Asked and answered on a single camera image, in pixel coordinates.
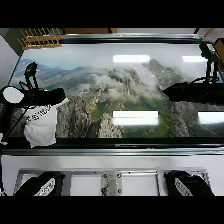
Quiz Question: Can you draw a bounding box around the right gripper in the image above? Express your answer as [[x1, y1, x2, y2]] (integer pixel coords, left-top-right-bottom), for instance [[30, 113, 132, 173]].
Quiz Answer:
[[162, 82, 194, 103]]

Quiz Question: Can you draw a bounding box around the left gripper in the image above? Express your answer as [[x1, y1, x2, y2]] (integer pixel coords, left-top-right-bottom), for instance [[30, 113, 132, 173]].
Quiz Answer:
[[39, 86, 67, 107]]

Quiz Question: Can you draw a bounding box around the white garment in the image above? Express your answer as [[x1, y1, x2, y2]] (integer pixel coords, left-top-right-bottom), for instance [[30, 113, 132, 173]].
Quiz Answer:
[[23, 97, 70, 148]]

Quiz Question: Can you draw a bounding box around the wooden rack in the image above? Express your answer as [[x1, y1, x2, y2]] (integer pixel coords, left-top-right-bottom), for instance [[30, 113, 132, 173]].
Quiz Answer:
[[19, 28, 65, 51]]

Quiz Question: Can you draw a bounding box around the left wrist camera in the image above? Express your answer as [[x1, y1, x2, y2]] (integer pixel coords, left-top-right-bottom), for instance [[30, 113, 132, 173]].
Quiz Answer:
[[23, 61, 40, 90]]

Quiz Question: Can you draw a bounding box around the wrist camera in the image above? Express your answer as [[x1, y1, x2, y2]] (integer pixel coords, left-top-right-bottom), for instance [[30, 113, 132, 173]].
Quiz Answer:
[[198, 41, 218, 84], [23, 61, 40, 90]]

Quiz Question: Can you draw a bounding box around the black cable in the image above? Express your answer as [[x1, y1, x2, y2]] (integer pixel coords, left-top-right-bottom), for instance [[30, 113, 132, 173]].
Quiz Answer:
[[0, 106, 31, 143]]

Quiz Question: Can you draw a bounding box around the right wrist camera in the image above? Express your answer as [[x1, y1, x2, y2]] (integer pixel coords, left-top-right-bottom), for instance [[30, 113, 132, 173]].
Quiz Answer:
[[198, 41, 218, 84]]

